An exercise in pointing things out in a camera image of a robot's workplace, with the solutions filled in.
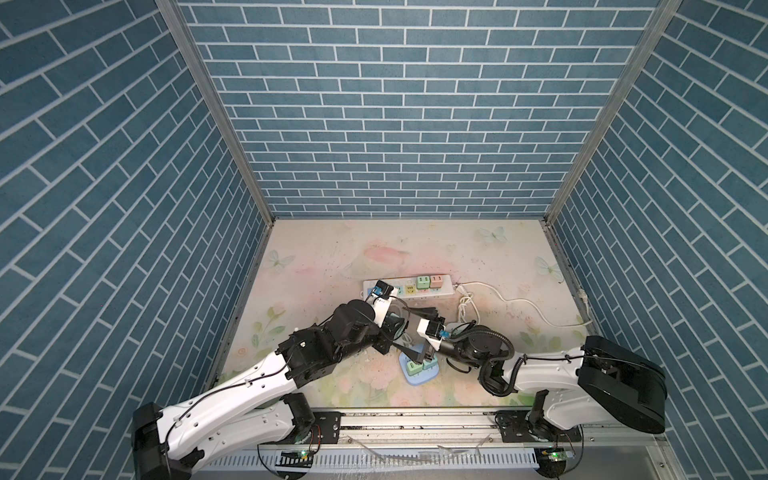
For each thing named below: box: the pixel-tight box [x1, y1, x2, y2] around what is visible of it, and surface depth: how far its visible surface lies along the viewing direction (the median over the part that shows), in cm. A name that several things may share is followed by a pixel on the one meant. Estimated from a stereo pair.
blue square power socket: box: [399, 352, 440, 386], surface depth 82 cm
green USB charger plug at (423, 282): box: [416, 275, 430, 290], surface depth 96 cm
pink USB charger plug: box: [430, 275, 443, 289], surface depth 96 cm
